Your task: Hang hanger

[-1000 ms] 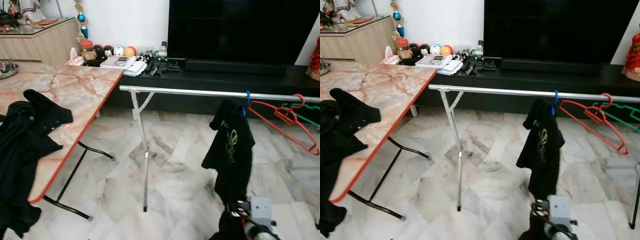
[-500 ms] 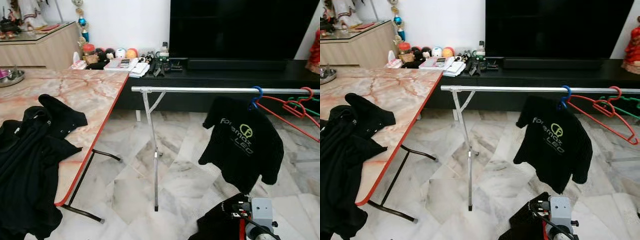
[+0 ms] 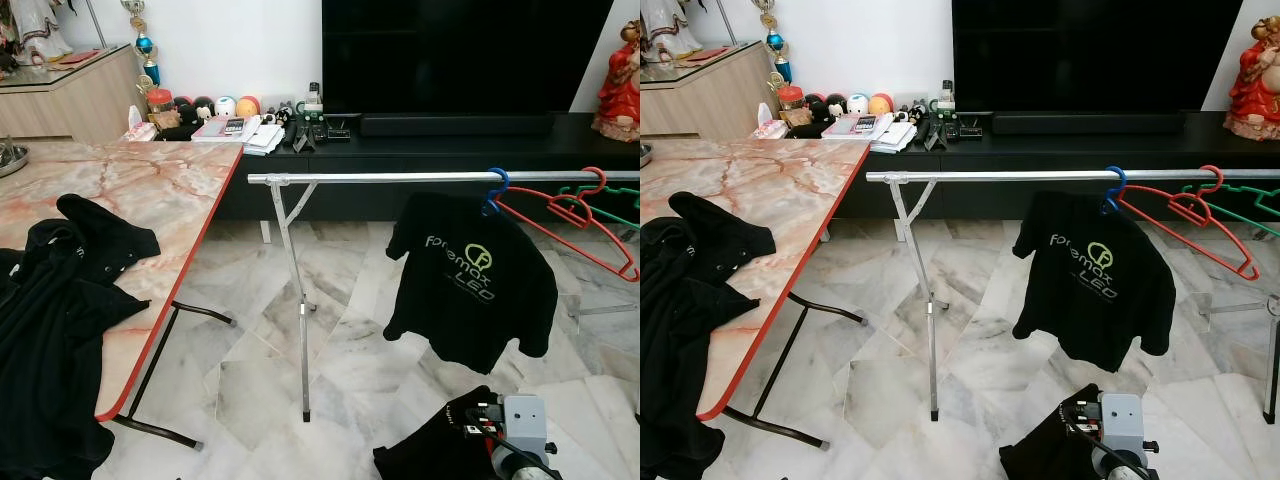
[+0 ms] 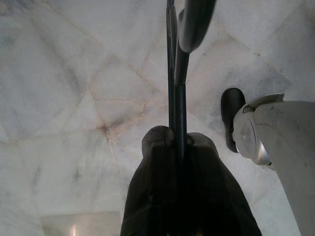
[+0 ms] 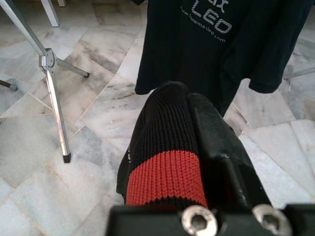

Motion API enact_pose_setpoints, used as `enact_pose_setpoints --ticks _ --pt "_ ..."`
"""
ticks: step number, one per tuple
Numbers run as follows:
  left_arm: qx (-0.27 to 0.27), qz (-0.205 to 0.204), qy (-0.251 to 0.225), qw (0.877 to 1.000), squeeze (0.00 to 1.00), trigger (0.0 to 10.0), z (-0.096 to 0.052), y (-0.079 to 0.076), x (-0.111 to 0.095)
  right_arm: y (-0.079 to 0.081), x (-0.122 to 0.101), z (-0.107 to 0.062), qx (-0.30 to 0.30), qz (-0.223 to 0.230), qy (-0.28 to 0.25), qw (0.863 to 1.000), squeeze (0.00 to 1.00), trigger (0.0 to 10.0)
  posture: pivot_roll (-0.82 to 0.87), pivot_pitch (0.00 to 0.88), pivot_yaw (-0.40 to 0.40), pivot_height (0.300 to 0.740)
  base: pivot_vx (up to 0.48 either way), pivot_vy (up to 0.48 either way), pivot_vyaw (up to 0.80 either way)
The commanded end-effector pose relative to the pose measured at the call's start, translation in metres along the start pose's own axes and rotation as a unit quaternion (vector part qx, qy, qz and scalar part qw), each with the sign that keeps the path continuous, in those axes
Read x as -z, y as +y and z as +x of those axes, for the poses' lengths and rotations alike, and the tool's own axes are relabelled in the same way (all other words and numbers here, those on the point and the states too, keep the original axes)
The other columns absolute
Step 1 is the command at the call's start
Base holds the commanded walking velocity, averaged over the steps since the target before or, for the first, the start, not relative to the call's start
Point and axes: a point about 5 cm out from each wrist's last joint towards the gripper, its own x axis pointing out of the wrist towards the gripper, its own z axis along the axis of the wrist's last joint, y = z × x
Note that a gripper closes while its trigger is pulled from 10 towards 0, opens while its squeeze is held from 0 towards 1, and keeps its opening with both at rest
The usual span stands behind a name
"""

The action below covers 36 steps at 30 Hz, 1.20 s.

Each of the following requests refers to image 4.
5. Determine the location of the white robot leg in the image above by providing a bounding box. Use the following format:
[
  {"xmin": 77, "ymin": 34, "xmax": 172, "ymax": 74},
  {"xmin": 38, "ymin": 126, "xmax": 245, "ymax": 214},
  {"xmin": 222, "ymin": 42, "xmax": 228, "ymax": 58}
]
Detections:
[{"xmin": 232, "ymin": 93, "xmax": 315, "ymax": 236}]

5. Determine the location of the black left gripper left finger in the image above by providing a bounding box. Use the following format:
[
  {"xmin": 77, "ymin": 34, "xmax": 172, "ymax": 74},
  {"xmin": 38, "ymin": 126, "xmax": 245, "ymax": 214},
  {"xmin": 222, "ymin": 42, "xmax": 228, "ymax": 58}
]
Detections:
[{"xmin": 120, "ymin": 125, "xmax": 178, "ymax": 236}]

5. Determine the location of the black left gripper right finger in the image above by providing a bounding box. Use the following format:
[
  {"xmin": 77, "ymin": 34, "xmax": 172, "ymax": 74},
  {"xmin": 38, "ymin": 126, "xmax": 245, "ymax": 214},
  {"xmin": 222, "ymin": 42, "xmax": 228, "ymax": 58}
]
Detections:
[{"xmin": 183, "ymin": 132, "xmax": 261, "ymax": 236}]

